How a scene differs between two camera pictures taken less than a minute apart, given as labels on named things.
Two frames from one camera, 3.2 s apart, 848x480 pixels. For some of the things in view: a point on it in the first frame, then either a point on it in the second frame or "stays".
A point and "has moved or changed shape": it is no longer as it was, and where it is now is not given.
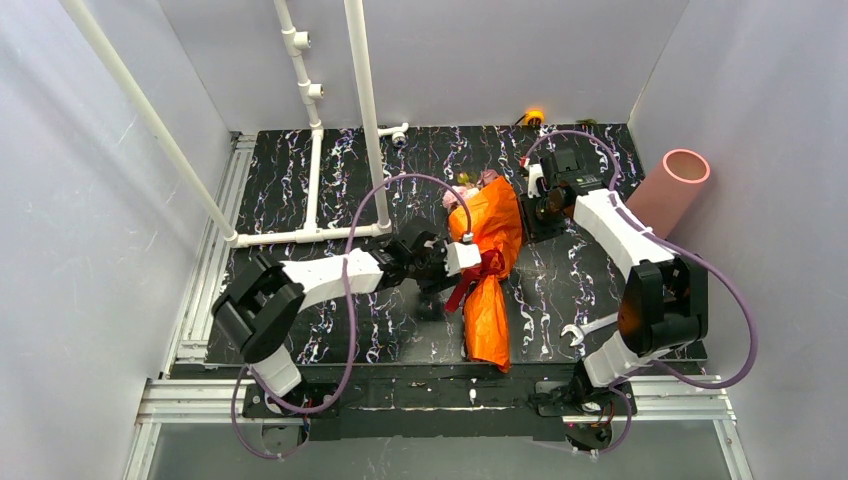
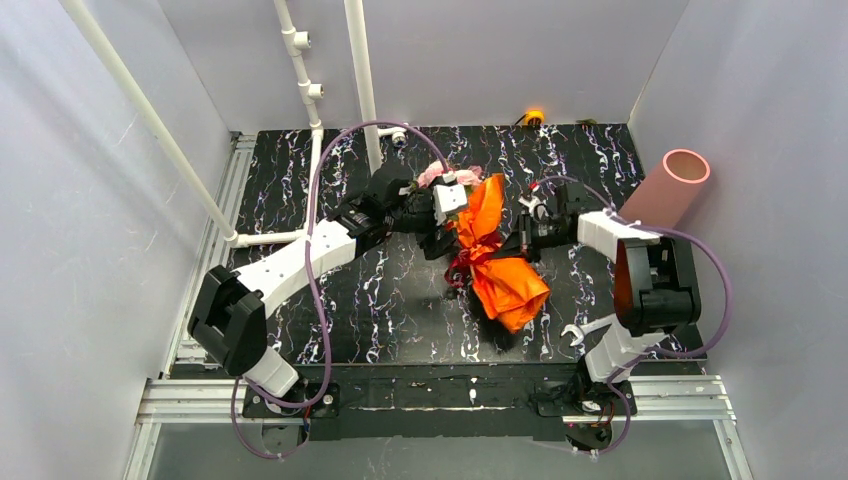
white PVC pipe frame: (298, 41) stays
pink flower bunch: (468, 185) has moved or changed shape
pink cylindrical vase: (664, 200) stays
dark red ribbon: (492, 262) has moved or changed shape
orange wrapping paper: (496, 222) has moved or changed shape
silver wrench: (581, 329) stays
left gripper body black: (436, 266) -> (436, 238)
